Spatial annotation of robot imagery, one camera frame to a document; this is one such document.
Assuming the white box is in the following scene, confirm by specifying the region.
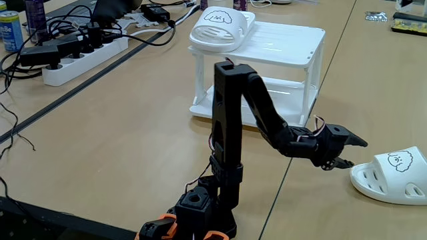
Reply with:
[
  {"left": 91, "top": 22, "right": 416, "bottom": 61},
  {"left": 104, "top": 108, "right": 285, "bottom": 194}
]
[{"left": 395, "top": 0, "right": 427, "bottom": 14}]

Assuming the black power adapter brick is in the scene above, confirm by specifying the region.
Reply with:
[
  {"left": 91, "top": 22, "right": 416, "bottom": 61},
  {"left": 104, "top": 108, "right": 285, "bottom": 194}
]
[{"left": 42, "top": 33, "right": 83, "bottom": 60}]

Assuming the black cable with inline connector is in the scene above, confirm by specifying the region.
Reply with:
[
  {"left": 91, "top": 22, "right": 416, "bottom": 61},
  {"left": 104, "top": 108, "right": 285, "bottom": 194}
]
[{"left": 113, "top": 19, "right": 177, "bottom": 47}]

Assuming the blue white drink can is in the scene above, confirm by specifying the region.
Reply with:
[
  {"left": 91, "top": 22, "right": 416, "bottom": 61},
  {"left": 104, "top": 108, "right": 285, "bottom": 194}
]
[{"left": 0, "top": 10, "right": 25, "bottom": 53}]

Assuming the thin white cable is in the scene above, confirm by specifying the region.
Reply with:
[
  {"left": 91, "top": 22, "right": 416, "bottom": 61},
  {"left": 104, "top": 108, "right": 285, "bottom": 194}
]
[{"left": 248, "top": 0, "right": 273, "bottom": 9}]

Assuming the white slipper with dog print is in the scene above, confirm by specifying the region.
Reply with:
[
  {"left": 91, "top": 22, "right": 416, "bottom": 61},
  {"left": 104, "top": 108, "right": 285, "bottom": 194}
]
[
  {"left": 189, "top": 8, "right": 256, "bottom": 53},
  {"left": 349, "top": 145, "right": 427, "bottom": 206}
]

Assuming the white printed bracket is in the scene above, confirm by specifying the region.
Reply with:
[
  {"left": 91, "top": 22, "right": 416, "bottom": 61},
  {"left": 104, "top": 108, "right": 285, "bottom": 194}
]
[
  {"left": 128, "top": 12, "right": 159, "bottom": 29},
  {"left": 113, "top": 18, "right": 134, "bottom": 33}
]

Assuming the black yellow box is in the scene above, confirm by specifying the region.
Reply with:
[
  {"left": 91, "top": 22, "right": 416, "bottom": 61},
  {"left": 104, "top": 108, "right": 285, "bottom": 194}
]
[{"left": 390, "top": 11, "right": 427, "bottom": 37}]

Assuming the thick white power cord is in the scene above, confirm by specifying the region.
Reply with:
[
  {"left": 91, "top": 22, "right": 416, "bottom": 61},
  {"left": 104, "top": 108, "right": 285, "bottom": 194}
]
[{"left": 128, "top": 3, "right": 201, "bottom": 37}]

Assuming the thin black loose cable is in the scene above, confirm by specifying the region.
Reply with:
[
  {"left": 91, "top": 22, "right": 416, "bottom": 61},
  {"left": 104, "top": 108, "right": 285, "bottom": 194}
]
[{"left": 0, "top": 101, "right": 37, "bottom": 161}]

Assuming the silver foil wrapper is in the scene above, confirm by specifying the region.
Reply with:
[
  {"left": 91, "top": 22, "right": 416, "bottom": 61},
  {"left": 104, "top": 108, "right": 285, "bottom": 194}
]
[{"left": 364, "top": 11, "right": 389, "bottom": 23}]

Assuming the white two-tier shoe rack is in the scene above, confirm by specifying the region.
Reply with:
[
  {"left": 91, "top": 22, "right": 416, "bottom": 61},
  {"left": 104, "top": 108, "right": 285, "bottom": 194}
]
[{"left": 187, "top": 20, "right": 326, "bottom": 135}]

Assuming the white power strip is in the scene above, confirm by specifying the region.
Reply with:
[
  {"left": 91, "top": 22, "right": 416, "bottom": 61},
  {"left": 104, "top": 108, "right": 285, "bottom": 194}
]
[{"left": 41, "top": 35, "right": 129, "bottom": 87}]

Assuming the black power supply brick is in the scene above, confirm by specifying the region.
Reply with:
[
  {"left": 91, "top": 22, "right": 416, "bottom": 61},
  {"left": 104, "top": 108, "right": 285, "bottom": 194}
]
[{"left": 139, "top": 3, "right": 171, "bottom": 23}]

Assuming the black plug adapter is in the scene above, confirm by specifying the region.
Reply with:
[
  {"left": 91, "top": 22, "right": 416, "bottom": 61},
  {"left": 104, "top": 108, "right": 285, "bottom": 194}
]
[{"left": 19, "top": 45, "right": 63, "bottom": 70}]

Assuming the tall purple drink can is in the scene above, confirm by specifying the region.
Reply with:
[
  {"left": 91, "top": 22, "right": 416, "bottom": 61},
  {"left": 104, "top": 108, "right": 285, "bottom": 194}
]
[{"left": 23, "top": 0, "right": 49, "bottom": 44}]

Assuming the black laptop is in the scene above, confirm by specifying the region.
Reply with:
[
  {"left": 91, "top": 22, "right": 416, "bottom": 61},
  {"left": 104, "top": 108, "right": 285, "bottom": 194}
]
[{"left": 46, "top": 0, "right": 144, "bottom": 26}]

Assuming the black power plug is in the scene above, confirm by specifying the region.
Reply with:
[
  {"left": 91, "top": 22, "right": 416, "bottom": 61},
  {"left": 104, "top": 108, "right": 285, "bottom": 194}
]
[{"left": 85, "top": 21, "right": 103, "bottom": 49}]

